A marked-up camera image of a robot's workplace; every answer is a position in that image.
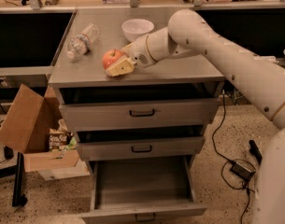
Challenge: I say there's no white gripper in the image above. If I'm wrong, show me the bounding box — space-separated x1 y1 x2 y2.
105 35 156 77

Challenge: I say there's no red apple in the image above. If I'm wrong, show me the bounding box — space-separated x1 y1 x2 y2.
102 49 125 69

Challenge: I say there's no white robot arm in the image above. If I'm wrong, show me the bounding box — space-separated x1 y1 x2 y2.
103 9 285 224

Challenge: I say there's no grey metal drawer cabinet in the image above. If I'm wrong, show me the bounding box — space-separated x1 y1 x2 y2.
48 7 232 224

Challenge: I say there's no grey top drawer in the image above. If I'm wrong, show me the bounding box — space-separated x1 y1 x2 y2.
59 98 219 132

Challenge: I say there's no grey drawer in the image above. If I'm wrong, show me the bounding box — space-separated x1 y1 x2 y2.
81 156 207 224
59 98 219 132
78 136 205 161

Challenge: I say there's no grey middle drawer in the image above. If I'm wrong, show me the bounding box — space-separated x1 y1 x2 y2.
78 136 205 161

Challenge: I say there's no grey bottom drawer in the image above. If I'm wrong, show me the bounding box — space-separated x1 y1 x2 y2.
81 156 207 224

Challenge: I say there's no white ceramic bowl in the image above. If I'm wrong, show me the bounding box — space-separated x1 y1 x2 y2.
121 19 154 42

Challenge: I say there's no clear plastic water bottle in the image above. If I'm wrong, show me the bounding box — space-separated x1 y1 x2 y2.
66 23 100 60

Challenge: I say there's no snack bag in box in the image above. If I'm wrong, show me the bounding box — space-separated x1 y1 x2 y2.
49 129 71 151

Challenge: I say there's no brown cardboard box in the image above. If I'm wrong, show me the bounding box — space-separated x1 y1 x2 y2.
0 84 79 172

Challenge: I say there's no black power adapter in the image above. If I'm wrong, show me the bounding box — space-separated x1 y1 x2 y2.
230 162 255 182

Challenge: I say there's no black floor stand bar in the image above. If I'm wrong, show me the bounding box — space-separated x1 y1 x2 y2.
249 140 263 164

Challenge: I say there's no black stand leg left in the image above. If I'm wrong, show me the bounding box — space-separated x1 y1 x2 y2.
12 153 27 207

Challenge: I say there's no black power cable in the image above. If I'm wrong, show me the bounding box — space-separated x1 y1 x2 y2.
211 90 258 224

